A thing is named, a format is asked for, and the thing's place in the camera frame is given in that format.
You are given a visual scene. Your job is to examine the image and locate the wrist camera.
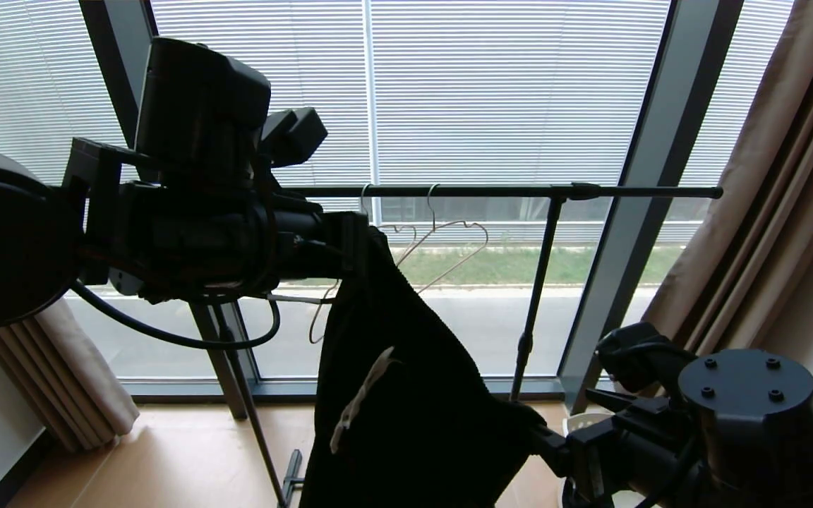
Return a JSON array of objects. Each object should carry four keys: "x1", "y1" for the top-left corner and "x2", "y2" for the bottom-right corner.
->
[
  {"x1": 260, "y1": 107, "x2": 328, "y2": 170},
  {"x1": 594, "y1": 321, "x2": 697, "y2": 396}
]

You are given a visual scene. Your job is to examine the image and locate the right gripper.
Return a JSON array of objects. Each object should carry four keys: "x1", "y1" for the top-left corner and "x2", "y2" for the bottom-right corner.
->
[{"x1": 563, "y1": 415, "x2": 682, "y2": 508}]

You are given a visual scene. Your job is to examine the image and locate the beige curtain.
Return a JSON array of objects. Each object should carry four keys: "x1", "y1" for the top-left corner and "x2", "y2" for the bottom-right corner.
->
[{"x1": 0, "y1": 296, "x2": 140, "y2": 452}]

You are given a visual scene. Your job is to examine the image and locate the black shorts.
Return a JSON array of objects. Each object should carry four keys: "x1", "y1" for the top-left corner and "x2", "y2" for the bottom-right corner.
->
[{"x1": 299, "y1": 226, "x2": 548, "y2": 508}]

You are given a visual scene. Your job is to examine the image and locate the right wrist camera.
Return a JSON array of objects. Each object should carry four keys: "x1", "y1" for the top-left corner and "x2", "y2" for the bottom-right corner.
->
[{"x1": 594, "y1": 321, "x2": 697, "y2": 396}]

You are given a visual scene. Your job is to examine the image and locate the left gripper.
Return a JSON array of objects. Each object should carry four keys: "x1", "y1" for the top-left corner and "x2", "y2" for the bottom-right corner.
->
[{"x1": 269, "y1": 198, "x2": 368, "y2": 282}]

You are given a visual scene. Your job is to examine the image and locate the window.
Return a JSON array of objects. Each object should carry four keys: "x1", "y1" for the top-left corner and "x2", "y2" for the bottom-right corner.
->
[{"x1": 0, "y1": 0, "x2": 795, "y2": 403}]

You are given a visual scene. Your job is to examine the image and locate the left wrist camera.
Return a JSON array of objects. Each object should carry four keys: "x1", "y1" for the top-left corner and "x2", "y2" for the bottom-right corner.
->
[{"x1": 260, "y1": 107, "x2": 328, "y2": 170}]

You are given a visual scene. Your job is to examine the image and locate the black clothes rack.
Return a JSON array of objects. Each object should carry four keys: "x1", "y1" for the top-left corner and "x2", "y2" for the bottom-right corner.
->
[{"x1": 191, "y1": 182, "x2": 723, "y2": 508}]

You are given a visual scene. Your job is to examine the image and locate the pink clothes hanger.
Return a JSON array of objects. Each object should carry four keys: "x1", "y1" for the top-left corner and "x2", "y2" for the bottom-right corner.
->
[
  {"x1": 392, "y1": 183, "x2": 490, "y2": 296},
  {"x1": 308, "y1": 183, "x2": 418, "y2": 345}
]

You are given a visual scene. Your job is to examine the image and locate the brown curtain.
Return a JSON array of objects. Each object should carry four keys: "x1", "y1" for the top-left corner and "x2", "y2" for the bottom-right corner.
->
[{"x1": 643, "y1": 0, "x2": 813, "y2": 438}]

